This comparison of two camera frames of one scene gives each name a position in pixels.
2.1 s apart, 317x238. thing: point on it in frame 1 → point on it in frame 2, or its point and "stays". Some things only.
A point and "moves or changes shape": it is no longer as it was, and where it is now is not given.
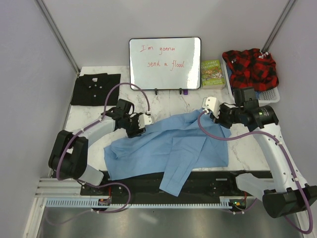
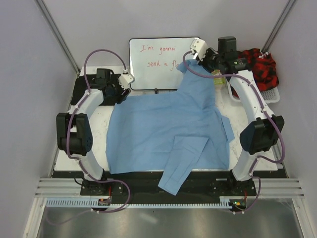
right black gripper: (220, 120) → (202, 63)
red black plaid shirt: (251, 68) stays
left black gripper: (136, 131) → (123, 97)
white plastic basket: (263, 97) stays
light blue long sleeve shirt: (169, 150) moves or changes shape
